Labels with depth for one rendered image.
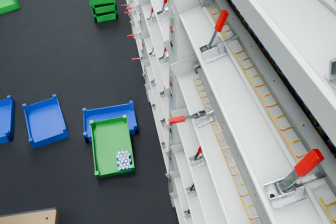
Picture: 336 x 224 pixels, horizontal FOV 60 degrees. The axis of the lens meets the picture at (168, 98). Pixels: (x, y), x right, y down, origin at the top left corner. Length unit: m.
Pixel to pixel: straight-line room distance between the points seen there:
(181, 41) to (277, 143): 0.38
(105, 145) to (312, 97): 1.46
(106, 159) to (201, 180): 0.90
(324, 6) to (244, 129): 0.20
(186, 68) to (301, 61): 0.52
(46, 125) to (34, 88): 0.35
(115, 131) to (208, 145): 1.09
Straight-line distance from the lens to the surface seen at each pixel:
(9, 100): 2.07
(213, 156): 0.62
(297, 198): 0.39
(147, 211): 1.51
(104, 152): 1.64
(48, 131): 1.87
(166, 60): 1.08
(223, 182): 0.60
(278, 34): 0.29
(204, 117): 0.65
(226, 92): 0.47
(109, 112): 1.85
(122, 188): 1.57
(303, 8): 0.31
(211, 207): 0.77
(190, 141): 0.86
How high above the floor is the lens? 1.40
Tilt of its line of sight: 48 degrees down
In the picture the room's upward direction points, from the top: straight up
